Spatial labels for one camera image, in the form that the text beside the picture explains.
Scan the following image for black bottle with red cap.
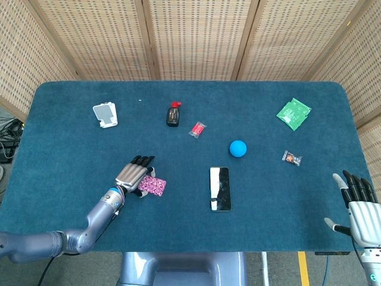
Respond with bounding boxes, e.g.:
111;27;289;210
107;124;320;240
165;101;183;128

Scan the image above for black smartphone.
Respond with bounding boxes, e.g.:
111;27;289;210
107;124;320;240
209;166;232;213

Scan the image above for woven bamboo screen panel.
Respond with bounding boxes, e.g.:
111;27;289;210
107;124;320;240
22;0;160;82
0;0;80;123
230;0;368;82
355;117;381;203
133;0;261;81
300;0;381;132

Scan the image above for blue felt table cover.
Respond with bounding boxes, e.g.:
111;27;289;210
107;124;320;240
0;80;368;253

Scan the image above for grey-blue robot torso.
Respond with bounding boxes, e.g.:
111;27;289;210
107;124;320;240
115;251;248;286

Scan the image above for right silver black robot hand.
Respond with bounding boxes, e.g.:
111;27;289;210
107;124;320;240
323;169;381;250

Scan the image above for tangled black floor cables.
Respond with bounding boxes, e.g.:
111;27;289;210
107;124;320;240
0;116;26;167

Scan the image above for small dark candy packet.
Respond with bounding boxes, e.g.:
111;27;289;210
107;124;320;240
281;150;303;167

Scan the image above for green foil packet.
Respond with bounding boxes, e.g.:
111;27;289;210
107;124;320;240
276;97;313;132

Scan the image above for red snack packet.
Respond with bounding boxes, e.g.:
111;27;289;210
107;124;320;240
188;120;208;139

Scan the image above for thin blue cable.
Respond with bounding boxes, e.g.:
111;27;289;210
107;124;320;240
324;255;332;286

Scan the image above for blue ball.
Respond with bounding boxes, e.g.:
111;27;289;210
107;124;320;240
229;139;248;158

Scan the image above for white phone stand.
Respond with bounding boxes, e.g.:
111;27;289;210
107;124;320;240
92;102;118;129

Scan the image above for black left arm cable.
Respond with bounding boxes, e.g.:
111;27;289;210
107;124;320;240
37;251;82;286

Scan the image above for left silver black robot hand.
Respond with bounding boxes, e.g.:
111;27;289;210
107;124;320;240
115;155;157;199

